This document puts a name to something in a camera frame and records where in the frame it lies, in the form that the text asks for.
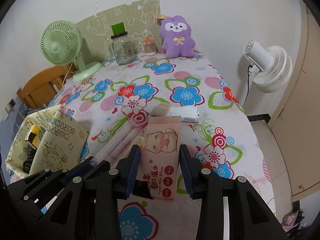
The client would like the beige door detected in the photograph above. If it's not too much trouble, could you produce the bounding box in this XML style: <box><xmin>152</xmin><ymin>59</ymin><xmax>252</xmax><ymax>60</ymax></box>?
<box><xmin>269</xmin><ymin>2</ymin><xmax>319</xmax><ymax>202</ymax></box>

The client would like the floral tablecloth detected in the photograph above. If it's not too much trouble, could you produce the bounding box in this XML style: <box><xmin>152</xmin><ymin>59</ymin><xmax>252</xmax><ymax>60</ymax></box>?
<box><xmin>42</xmin><ymin>49</ymin><xmax>277</xmax><ymax>240</ymax></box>

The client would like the green desk fan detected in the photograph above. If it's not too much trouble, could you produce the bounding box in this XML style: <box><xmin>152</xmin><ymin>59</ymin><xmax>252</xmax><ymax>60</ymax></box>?
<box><xmin>40</xmin><ymin>20</ymin><xmax>102</xmax><ymax>82</ymax></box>

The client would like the glass jar with black lid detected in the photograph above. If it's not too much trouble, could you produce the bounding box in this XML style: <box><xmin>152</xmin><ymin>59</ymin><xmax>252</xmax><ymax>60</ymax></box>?
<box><xmin>111</xmin><ymin>31</ymin><xmax>135</xmax><ymax>66</ymax></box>

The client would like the purple plush toy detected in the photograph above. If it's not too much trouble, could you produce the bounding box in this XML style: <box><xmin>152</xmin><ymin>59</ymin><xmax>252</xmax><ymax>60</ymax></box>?
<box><xmin>159</xmin><ymin>15</ymin><xmax>195</xmax><ymax>59</ymax></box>

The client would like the pink wet wipes pack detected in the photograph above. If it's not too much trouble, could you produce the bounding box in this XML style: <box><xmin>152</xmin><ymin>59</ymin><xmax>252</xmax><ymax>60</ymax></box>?
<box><xmin>133</xmin><ymin>116</ymin><xmax>181</xmax><ymax>200</ymax></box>

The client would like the cream fabric storage box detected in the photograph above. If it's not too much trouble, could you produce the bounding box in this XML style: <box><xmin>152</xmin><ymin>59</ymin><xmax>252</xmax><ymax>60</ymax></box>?
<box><xmin>5</xmin><ymin>105</ymin><xmax>88</xmax><ymax>178</ymax></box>

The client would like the white standing fan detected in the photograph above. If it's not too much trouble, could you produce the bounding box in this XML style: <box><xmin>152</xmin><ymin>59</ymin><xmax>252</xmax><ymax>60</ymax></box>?
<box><xmin>240</xmin><ymin>40</ymin><xmax>293</xmax><ymax>105</ymax></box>

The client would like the cotton swab jar orange lid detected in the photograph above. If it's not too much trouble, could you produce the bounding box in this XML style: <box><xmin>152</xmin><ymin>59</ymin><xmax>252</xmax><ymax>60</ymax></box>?
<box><xmin>142</xmin><ymin>38</ymin><xmax>157</xmax><ymax>56</ymax></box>

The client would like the pink bag on floor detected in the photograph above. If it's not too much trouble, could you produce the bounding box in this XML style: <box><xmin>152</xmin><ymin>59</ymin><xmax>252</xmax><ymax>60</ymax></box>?
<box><xmin>281</xmin><ymin>210</ymin><xmax>304</xmax><ymax>233</ymax></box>

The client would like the white cloth roll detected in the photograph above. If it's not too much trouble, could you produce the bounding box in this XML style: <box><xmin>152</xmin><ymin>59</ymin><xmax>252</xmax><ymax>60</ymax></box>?
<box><xmin>151</xmin><ymin>102</ymin><xmax>200</xmax><ymax>123</ymax></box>

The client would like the green patterned cardboard panel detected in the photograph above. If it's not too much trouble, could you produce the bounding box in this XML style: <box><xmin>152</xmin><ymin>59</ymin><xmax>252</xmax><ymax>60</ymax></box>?
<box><xmin>76</xmin><ymin>0</ymin><xmax>162</xmax><ymax>63</ymax></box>

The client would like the clear plastic tube pack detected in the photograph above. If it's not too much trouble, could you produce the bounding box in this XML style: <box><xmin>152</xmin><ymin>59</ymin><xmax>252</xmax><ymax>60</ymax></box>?
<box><xmin>90</xmin><ymin>121</ymin><xmax>143</xmax><ymax>167</ymax></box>

